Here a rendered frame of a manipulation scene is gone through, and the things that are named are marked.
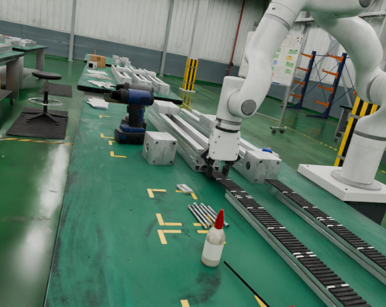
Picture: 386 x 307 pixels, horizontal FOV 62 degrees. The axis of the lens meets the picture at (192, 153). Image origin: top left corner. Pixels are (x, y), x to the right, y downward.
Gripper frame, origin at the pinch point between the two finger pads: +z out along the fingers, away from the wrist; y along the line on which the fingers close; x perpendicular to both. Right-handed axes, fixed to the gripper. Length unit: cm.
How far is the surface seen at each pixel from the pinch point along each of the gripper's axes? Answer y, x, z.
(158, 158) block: -17.2, 12.4, 0.6
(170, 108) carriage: 0, 65, -8
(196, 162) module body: -4.0, 9.4, 0.2
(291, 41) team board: 348, 471, -100
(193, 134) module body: 2.2, 32.9, -4.1
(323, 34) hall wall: 819, 952, -204
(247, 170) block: 14.0, 3.8, 0.3
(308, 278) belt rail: -2, -50, 2
